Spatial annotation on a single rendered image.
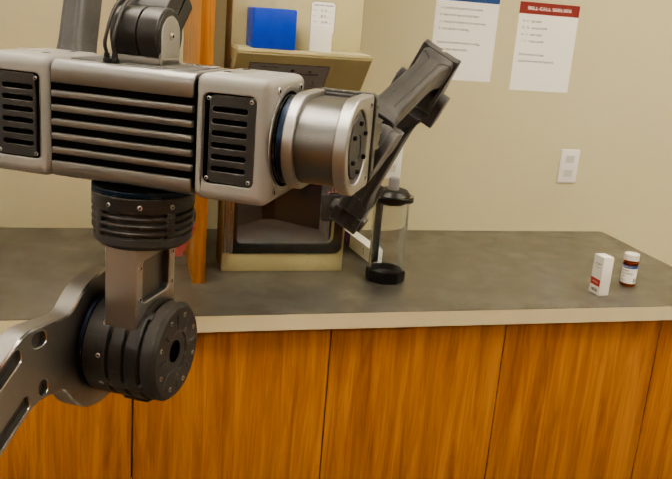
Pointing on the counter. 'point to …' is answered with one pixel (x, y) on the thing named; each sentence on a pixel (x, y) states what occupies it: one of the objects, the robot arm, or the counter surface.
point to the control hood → (345, 65)
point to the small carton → (320, 38)
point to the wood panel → (198, 20)
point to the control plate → (297, 72)
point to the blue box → (271, 28)
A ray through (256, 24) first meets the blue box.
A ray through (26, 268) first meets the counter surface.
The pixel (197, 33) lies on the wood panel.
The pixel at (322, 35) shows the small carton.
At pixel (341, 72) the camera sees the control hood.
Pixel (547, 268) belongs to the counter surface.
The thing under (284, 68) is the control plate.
